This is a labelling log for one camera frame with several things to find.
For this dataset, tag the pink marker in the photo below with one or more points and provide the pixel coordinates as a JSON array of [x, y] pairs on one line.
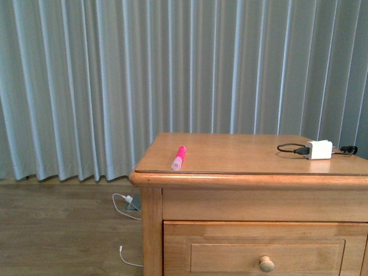
[[178, 160]]

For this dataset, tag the wooden top drawer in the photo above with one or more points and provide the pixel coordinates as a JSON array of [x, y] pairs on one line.
[[217, 248]]

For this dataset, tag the round wooden drawer knob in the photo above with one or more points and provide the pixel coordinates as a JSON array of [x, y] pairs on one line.
[[266, 264]]

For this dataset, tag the wooden nightstand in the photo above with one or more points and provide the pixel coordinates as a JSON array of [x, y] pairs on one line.
[[242, 179]]

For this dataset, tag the white floor charger plug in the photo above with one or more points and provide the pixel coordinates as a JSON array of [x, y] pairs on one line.
[[127, 198]]

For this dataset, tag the open grey floor socket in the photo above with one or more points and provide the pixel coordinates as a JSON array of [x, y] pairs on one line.
[[135, 205]]

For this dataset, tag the grey pleated curtain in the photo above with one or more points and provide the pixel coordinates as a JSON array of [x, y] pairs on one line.
[[87, 85]]

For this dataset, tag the white charger adapter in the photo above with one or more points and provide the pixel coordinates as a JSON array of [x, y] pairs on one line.
[[319, 150]]

